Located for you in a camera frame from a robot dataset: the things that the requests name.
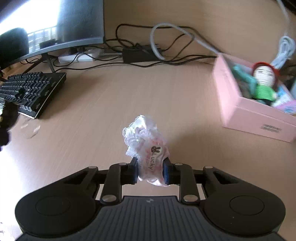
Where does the white power strip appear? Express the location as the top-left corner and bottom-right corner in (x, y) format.
(58, 49), (104, 64)

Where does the black power adapter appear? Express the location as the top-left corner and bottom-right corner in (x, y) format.
(122, 47), (159, 63)

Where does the blue white tissue pack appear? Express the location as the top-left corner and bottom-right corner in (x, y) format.
(271, 85), (295, 115)

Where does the black keyboard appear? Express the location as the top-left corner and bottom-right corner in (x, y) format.
(1, 72), (66, 119)

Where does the pink cardboard box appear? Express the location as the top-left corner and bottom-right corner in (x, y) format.
(212, 53), (295, 143)

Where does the coiled white cable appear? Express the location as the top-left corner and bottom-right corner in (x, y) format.
(270, 0), (296, 70)

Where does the teal plastic clip tool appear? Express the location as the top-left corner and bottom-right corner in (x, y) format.
(231, 65), (257, 99)

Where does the computer monitor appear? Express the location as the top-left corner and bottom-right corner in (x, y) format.
(1, 0), (105, 69)

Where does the white pink lace scrunchie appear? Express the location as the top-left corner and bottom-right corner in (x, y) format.
(122, 115), (170, 187)

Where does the crocheted doll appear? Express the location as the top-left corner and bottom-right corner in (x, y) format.
(252, 62), (279, 106)

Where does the grey thick cable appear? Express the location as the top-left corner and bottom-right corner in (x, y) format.
(150, 22), (219, 61)

